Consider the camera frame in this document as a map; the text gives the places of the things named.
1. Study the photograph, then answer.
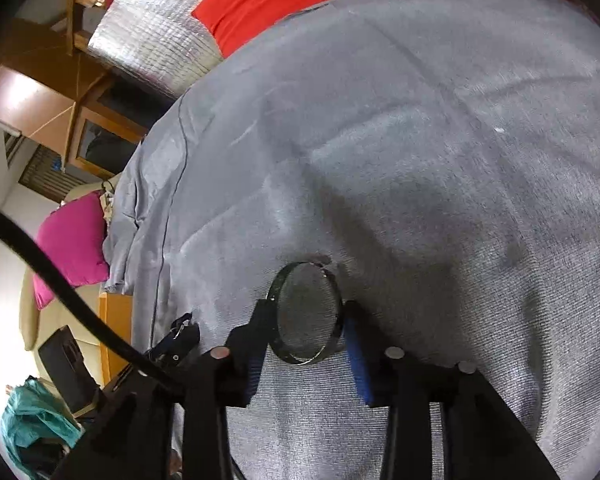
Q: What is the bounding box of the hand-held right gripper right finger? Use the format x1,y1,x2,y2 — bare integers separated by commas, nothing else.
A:
342,300,561,480

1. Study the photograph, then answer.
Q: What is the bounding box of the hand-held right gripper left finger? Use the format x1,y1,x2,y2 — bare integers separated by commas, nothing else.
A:
180,300,281,480

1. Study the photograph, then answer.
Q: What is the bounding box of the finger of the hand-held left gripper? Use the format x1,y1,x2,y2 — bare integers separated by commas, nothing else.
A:
147,312,201,368

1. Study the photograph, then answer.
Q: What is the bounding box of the silver bangle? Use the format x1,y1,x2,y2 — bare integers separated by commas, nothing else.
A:
267,260,346,366

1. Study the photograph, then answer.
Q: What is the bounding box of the orange box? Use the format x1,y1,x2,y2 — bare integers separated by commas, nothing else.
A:
99,292,133,386

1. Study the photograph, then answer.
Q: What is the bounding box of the black box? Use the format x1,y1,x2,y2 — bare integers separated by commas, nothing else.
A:
37,325,101,411

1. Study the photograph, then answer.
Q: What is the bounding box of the teal cloth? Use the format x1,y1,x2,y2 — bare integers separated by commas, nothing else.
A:
0,377,86,461

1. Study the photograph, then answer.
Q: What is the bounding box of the beige sofa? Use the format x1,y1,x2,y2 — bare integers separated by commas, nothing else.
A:
20,180,116,396

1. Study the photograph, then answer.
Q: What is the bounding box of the pink pillow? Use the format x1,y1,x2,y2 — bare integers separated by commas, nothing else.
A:
32,191,111,311

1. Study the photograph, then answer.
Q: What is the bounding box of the grey cloth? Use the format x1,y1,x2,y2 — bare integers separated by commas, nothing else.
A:
102,0,600,480

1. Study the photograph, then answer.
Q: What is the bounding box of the wooden window blind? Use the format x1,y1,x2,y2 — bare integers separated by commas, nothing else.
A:
19,145,81,203

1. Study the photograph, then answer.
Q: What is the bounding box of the wooden cabinet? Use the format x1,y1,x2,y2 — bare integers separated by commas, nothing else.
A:
0,17,151,181

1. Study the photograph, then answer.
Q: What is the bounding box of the silver foil mat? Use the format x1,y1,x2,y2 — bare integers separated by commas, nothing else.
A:
87,0,391,101

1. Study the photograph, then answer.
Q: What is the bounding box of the red pillow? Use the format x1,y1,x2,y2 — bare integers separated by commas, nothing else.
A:
191,0,348,58

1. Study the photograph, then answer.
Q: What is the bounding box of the black cable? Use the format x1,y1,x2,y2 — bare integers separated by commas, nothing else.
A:
0,200,181,396

